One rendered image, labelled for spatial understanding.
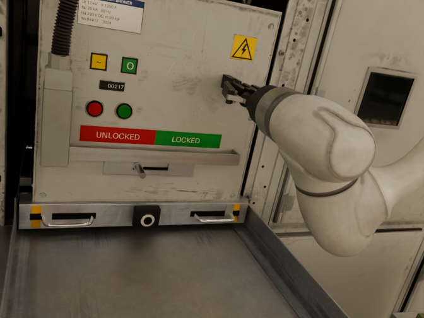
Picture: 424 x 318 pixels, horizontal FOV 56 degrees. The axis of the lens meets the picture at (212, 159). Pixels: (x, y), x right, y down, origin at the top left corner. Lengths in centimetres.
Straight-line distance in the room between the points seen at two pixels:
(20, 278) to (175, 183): 38
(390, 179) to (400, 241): 86
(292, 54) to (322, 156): 53
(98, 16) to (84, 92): 15
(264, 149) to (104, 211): 43
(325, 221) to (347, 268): 81
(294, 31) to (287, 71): 9
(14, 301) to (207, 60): 59
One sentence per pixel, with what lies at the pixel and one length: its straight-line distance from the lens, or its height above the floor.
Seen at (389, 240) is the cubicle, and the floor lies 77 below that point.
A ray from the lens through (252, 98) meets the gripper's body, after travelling 71.
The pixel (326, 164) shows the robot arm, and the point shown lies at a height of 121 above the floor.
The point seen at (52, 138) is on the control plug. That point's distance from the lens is 76.
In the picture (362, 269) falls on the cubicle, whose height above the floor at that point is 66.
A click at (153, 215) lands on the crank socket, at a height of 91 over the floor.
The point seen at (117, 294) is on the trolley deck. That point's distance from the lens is 81.
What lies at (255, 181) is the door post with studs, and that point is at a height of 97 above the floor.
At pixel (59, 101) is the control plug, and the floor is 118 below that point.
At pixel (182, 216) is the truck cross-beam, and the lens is 100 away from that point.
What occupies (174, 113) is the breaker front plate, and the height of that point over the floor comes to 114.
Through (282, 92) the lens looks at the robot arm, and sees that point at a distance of 66.
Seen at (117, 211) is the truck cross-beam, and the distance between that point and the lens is 95.
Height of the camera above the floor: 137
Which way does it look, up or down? 20 degrees down
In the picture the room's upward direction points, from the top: 11 degrees clockwise
